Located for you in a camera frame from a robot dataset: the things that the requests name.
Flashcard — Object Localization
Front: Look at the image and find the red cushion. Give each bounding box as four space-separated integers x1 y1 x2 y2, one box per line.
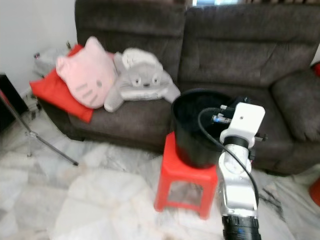
29 44 95 124

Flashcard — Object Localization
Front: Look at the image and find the red plastic stool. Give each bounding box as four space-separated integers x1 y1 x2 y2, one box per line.
153 131 220 221

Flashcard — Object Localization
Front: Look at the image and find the red waste bin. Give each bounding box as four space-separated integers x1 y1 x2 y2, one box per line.
311 179 320 207

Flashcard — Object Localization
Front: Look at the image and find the dark grey fabric sofa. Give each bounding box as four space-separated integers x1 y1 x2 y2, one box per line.
37 0 320 177

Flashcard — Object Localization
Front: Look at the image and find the black cabinet with red trim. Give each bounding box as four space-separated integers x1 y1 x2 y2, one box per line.
0 74 30 134

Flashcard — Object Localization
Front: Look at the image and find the side table with lace cover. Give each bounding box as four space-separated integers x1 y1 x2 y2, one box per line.
34 47 69 76

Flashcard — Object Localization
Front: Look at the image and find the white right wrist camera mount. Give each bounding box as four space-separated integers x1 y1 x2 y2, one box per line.
219 102 266 149

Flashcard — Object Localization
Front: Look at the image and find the pale grey Totoro plush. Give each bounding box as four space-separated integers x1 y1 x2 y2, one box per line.
114 47 164 79

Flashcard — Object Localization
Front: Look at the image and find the pink cat face pillow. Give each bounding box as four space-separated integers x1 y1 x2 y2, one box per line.
56 36 119 110

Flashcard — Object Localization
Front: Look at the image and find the black plastic bucket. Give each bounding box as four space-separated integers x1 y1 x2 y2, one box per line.
171 89 256 170

